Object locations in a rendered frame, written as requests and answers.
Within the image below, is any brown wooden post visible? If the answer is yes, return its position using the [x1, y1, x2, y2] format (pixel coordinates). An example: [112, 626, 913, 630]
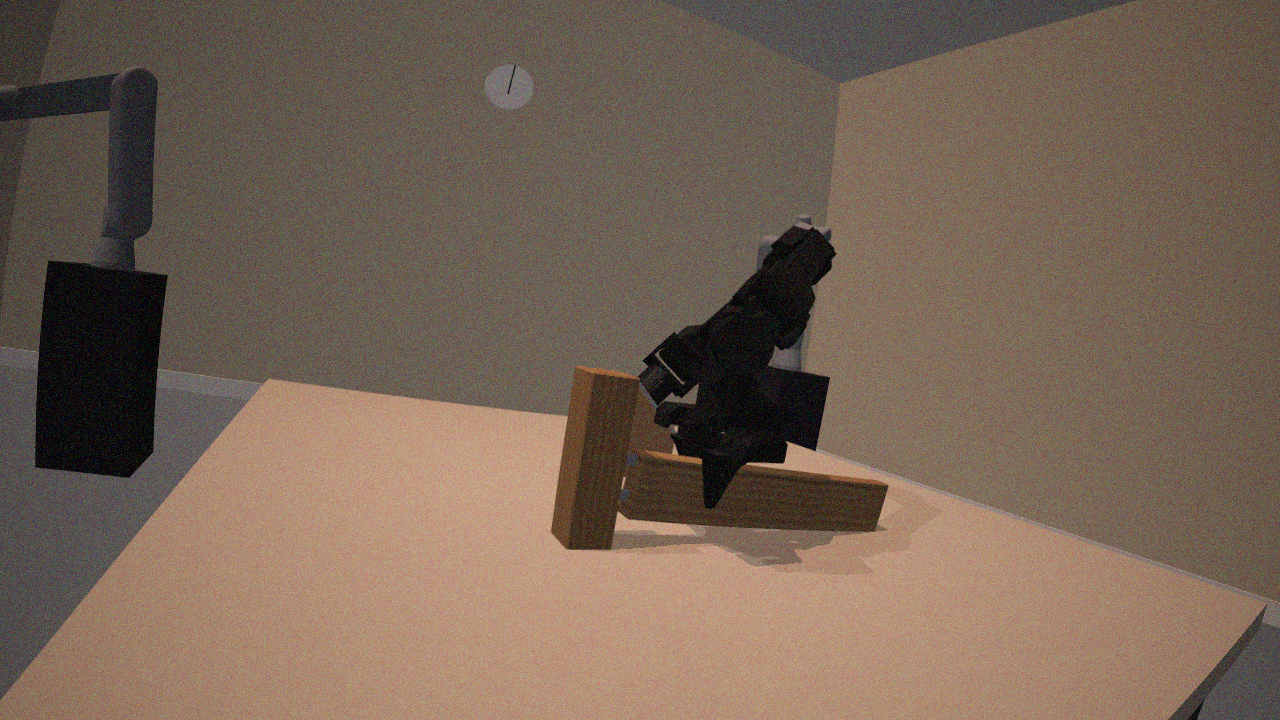
[550, 366, 640, 550]

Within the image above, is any brown wooden plank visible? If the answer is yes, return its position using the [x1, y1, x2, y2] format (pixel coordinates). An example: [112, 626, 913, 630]
[618, 448, 888, 532]

